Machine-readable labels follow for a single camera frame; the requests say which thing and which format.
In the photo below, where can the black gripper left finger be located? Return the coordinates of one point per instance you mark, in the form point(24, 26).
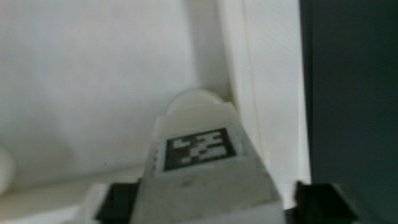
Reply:
point(115, 208)

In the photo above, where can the white leg with tag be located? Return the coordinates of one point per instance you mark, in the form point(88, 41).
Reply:
point(206, 185)

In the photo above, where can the white square tabletop part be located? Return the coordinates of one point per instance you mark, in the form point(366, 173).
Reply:
point(99, 58)

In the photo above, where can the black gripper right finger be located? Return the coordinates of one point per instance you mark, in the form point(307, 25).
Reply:
point(321, 205)

